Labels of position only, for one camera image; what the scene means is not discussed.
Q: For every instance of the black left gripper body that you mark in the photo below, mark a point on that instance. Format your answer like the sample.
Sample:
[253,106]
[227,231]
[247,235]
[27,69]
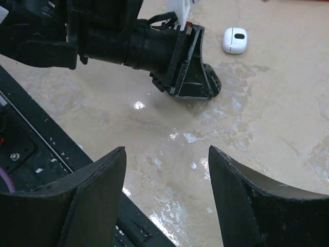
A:
[171,57]

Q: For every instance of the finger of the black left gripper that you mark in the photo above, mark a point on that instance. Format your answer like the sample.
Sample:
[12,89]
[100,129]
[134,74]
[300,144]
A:
[192,81]

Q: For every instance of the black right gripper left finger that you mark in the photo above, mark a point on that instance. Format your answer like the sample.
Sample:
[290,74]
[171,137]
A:
[79,209]

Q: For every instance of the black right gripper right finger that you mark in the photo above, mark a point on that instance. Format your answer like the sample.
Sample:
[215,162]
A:
[256,210]

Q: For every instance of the white earbud charging case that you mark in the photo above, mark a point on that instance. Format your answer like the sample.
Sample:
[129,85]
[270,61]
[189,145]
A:
[235,40]

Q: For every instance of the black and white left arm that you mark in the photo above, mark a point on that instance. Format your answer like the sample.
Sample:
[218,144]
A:
[61,33]

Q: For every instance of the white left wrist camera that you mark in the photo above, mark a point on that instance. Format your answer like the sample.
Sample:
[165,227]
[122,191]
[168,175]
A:
[181,9]

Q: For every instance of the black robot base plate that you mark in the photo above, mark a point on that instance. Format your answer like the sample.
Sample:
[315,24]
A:
[35,151]

